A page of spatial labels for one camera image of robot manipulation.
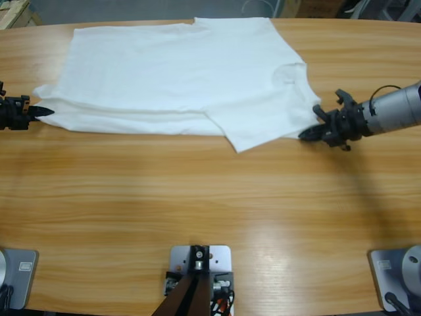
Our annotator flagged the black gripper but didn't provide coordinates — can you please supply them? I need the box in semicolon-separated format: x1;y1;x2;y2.
297;101;371;151
0;95;55;131

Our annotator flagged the white t-shirt with black print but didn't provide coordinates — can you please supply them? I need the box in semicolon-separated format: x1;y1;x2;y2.
32;16;322;154

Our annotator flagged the silver arm base disc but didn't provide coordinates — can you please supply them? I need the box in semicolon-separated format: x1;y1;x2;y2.
0;249;9;287
397;244;421;294

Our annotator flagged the pale cardboard box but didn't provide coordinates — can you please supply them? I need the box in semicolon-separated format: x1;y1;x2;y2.
0;0;44;30

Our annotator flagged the brown cardboard box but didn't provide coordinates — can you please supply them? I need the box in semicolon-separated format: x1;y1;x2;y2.
282;0;346;19

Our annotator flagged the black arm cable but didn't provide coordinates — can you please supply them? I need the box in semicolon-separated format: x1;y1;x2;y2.
368;85;402;116

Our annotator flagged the grey metal frame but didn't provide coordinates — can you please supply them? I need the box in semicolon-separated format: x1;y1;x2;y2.
341;0;421;24

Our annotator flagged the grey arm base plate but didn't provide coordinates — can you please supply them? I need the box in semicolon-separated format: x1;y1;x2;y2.
0;249;39;310
367;248;421;312

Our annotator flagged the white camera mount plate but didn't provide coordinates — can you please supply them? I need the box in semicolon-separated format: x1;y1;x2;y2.
169;244;233;274

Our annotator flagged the black post clamp bracket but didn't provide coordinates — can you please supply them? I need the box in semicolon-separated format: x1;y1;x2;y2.
164;270;235;297

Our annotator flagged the black base cable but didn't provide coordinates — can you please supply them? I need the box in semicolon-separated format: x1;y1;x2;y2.
0;284;16;310
384;291;414;316

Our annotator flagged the orange cable bundle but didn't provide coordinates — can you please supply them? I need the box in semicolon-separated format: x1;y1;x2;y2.
210;289;236;316

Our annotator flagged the dark camera post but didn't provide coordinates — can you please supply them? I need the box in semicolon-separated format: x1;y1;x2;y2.
153;244;211;316

